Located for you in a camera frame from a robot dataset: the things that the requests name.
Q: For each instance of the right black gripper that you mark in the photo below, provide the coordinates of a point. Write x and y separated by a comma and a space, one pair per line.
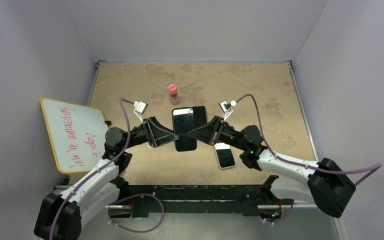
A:
209, 132

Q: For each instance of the yellow framed whiteboard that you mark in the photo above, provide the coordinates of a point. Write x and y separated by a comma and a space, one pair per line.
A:
76, 133

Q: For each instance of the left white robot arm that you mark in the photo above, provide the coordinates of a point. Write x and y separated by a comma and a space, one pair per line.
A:
62, 216

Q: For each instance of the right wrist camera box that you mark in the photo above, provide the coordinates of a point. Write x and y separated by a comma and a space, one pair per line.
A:
227, 108

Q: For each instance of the pink capped small bottle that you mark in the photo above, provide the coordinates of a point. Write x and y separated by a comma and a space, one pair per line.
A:
173, 93

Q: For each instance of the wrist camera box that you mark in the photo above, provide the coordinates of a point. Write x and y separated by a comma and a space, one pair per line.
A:
140, 109
227, 108

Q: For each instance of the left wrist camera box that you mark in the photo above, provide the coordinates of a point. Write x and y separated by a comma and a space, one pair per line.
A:
140, 109

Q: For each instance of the black mounting rail base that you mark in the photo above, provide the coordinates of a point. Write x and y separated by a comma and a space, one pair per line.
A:
248, 200

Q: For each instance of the beige cased smartphone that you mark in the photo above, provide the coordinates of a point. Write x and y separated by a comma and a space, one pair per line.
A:
224, 156

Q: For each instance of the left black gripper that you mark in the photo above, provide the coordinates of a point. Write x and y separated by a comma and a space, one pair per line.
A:
156, 134

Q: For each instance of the black phone case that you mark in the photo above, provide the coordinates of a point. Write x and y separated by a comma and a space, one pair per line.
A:
173, 129

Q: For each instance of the black whiteboard clip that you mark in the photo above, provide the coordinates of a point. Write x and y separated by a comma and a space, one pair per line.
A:
107, 123

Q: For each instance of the purple edged smartphone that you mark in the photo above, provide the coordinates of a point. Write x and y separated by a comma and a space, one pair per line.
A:
199, 116

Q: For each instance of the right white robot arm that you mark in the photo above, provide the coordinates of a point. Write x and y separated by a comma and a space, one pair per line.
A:
319, 183

